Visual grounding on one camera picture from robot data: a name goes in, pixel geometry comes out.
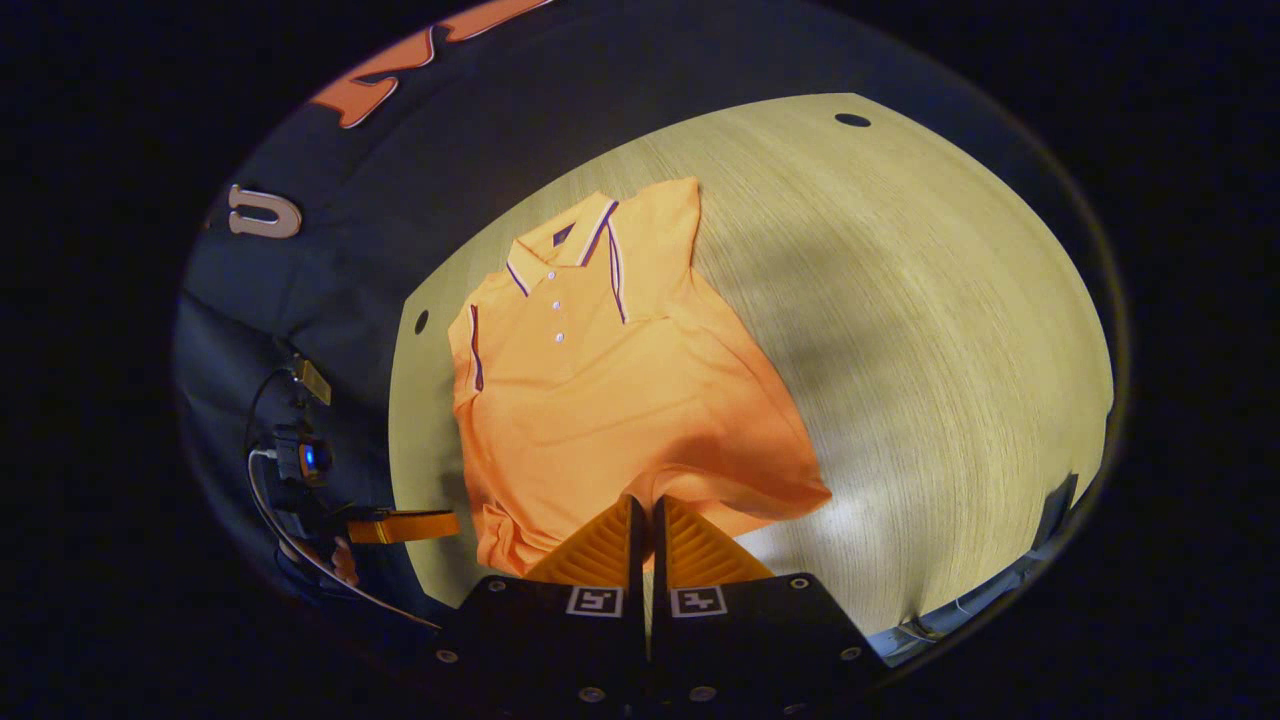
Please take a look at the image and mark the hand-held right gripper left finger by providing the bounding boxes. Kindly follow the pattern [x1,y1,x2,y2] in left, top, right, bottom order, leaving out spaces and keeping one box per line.
[430,493,647,720]

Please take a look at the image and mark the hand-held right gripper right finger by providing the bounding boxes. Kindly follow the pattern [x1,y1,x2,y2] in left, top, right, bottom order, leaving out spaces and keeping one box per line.
[650,493,887,720]

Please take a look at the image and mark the white cable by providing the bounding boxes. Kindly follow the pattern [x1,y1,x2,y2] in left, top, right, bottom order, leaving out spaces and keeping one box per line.
[246,447,443,632]

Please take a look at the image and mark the orange T-shirt with striped collar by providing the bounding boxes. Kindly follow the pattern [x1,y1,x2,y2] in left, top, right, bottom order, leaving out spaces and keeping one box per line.
[447,177,834,579]

